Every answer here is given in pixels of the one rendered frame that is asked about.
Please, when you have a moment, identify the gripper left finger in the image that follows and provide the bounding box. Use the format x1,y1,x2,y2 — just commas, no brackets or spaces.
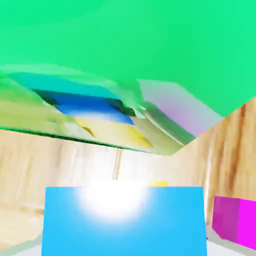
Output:
0,234,44,256

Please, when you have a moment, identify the small magenta cube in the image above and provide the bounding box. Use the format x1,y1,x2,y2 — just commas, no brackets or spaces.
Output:
211,195,256,251

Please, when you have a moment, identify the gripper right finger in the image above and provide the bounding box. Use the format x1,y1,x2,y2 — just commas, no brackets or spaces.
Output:
205,225,256,256

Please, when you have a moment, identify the small blue cube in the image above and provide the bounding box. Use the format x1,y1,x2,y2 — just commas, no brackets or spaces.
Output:
41,185,208,256

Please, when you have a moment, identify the small yellow cube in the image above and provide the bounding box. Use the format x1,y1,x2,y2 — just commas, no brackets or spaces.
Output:
149,180,169,188

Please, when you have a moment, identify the large green box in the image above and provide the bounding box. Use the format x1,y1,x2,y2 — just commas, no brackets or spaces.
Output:
0,0,256,157

